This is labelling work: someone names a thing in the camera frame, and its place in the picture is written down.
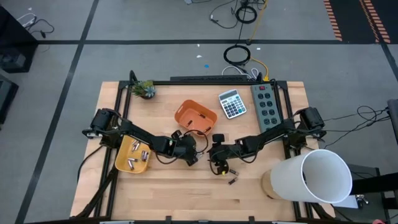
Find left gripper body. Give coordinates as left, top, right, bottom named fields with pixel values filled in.
left=170, top=136, right=199, bottom=162

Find black mat orange striped edges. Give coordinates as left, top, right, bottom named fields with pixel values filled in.
left=323, top=0, right=398, bottom=44

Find small potted succulent plant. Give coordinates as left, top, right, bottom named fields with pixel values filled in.
left=130, top=80, right=157, bottom=100

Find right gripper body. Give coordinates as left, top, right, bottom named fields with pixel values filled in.
left=207, top=141, right=244, bottom=163

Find yellow floor cable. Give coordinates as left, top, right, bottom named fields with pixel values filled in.
left=248, top=0, right=271, bottom=82

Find black loose floor cables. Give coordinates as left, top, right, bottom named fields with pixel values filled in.
left=323, top=105, right=391, bottom=149

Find black long bar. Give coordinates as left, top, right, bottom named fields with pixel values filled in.
left=170, top=75, right=248, bottom=82

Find black cabinet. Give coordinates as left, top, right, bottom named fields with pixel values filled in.
left=0, top=6, right=40, bottom=74

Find black floor cable with plug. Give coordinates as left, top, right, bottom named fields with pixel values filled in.
left=17, top=12, right=55, bottom=40

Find yellow plastic bin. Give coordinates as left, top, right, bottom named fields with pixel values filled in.
left=114, top=134, right=152, bottom=174

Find white paper sheet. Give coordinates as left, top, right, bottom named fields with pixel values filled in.
left=331, top=194, right=359, bottom=210

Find black box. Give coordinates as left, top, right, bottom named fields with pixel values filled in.
left=0, top=74, right=19, bottom=125

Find black aluminium table frame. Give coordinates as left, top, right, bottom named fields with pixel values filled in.
left=74, top=70, right=336, bottom=224

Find metal clamp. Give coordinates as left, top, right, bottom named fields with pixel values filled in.
left=355, top=194, right=370, bottom=208

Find black floor cable bundle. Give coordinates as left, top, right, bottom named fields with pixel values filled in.
left=208, top=0, right=240, bottom=29

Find white floor cable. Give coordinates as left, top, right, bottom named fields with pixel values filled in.
left=221, top=65, right=259, bottom=80

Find grey desk calculator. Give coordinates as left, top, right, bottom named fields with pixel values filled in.
left=218, top=89, right=248, bottom=120

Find orange plastic bin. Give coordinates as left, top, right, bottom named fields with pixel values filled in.
left=174, top=99, right=218, bottom=137

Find black side table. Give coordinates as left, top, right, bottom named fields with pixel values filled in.
left=348, top=164, right=398, bottom=224

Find grey power strip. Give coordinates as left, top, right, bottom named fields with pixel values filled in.
left=250, top=83, right=282, bottom=134

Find black coiled cable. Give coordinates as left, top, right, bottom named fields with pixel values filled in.
left=223, top=45, right=251, bottom=66
left=234, top=5, right=258, bottom=24

